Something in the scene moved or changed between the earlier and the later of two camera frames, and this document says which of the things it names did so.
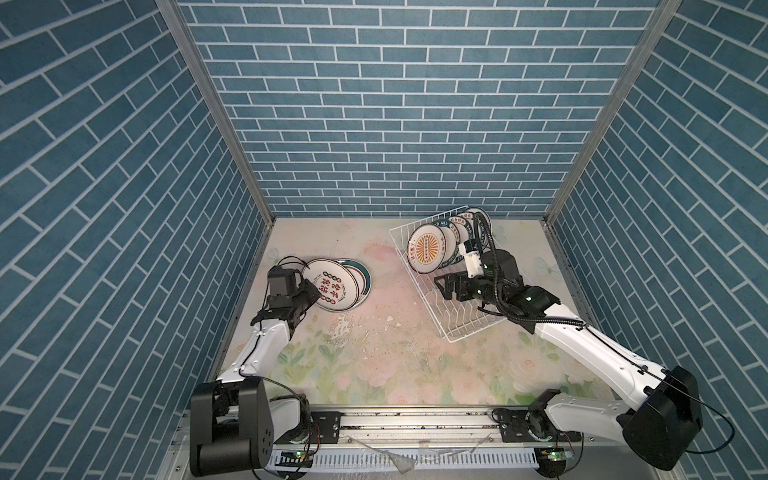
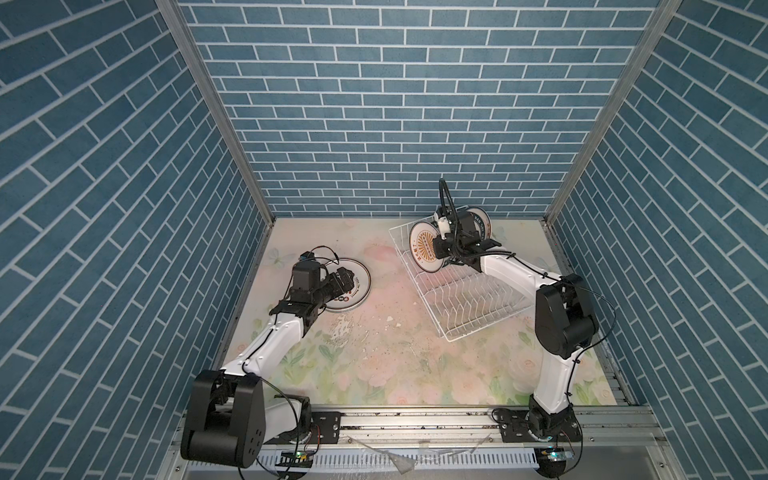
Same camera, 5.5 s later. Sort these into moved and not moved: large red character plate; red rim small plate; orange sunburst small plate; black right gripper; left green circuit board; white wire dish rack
Moved: large red character plate; black right gripper
Not moved: white wire dish rack; left green circuit board; orange sunburst small plate; red rim small plate
